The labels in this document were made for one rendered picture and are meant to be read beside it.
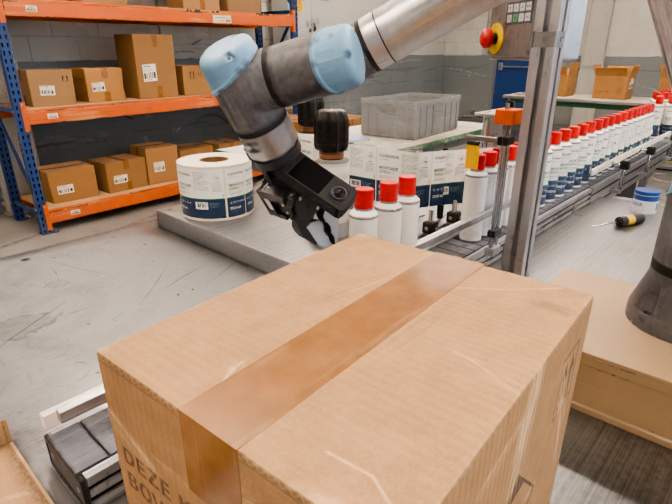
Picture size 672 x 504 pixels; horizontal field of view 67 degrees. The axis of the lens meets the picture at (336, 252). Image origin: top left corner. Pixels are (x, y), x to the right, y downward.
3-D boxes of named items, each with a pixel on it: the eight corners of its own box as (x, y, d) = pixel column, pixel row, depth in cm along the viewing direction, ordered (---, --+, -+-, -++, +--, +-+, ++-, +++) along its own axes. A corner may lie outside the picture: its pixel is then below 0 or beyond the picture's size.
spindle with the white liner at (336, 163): (331, 224, 132) (330, 106, 120) (357, 232, 126) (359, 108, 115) (306, 232, 126) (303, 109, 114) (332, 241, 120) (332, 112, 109)
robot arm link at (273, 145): (297, 108, 68) (258, 145, 65) (310, 136, 71) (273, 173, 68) (261, 104, 73) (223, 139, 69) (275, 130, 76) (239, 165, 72)
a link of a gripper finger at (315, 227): (313, 243, 88) (292, 204, 82) (338, 252, 84) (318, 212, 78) (302, 256, 87) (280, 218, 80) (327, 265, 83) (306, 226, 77)
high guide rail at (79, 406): (511, 203, 126) (512, 197, 125) (516, 204, 125) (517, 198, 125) (57, 419, 53) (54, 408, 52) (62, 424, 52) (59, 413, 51)
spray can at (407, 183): (399, 268, 105) (404, 171, 98) (420, 275, 102) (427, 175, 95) (384, 275, 102) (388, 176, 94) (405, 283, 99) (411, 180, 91)
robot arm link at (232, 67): (247, 50, 57) (184, 71, 60) (286, 130, 64) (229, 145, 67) (261, 21, 62) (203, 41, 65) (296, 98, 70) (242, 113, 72)
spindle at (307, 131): (312, 182, 168) (310, 92, 158) (331, 186, 163) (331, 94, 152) (292, 187, 162) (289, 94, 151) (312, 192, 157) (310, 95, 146)
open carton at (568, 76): (529, 95, 608) (533, 62, 594) (546, 92, 639) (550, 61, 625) (563, 97, 581) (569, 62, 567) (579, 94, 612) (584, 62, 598)
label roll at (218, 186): (166, 213, 140) (159, 161, 135) (216, 196, 156) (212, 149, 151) (220, 225, 131) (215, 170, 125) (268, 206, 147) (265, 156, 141)
